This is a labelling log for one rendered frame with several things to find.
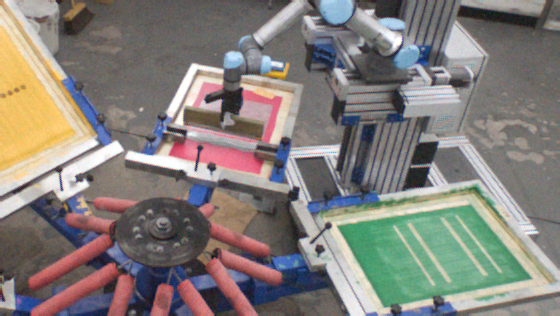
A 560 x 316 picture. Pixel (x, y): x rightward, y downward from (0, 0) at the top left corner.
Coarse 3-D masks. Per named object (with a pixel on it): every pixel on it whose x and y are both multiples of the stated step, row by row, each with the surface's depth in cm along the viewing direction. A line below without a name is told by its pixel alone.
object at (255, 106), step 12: (252, 96) 341; (264, 96) 342; (276, 96) 342; (252, 108) 333; (264, 108) 333; (276, 108) 334; (264, 120) 326; (264, 132) 318; (228, 156) 303; (240, 156) 304; (252, 156) 304; (228, 168) 297; (240, 168) 297; (252, 168) 298
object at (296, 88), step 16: (192, 80) 345; (256, 80) 347; (272, 80) 347; (176, 96) 330; (176, 112) 323; (288, 112) 327; (288, 128) 316; (160, 144) 303; (176, 160) 293; (256, 176) 288
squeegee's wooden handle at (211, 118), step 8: (184, 112) 299; (192, 112) 298; (200, 112) 297; (208, 112) 297; (216, 112) 297; (184, 120) 302; (192, 120) 301; (200, 120) 299; (208, 120) 298; (216, 120) 297; (240, 120) 294; (248, 120) 294; (256, 120) 294; (224, 128) 299; (232, 128) 298; (240, 128) 297; (248, 128) 296; (256, 128) 294; (256, 136) 297
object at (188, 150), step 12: (204, 84) 346; (216, 84) 347; (204, 96) 338; (204, 108) 330; (216, 108) 331; (204, 132) 315; (216, 132) 316; (180, 144) 307; (192, 144) 308; (204, 144) 308; (180, 156) 301; (192, 156) 301; (204, 156) 302; (216, 156) 302
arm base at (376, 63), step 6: (372, 48) 308; (372, 54) 308; (378, 54) 305; (366, 60) 311; (372, 60) 308; (378, 60) 306; (384, 60) 305; (366, 66) 311; (372, 66) 308; (378, 66) 307; (384, 66) 306; (390, 66) 307; (372, 72) 309; (378, 72) 308; (384, 72) 307; (390, 72) 308; (396, 72) 311
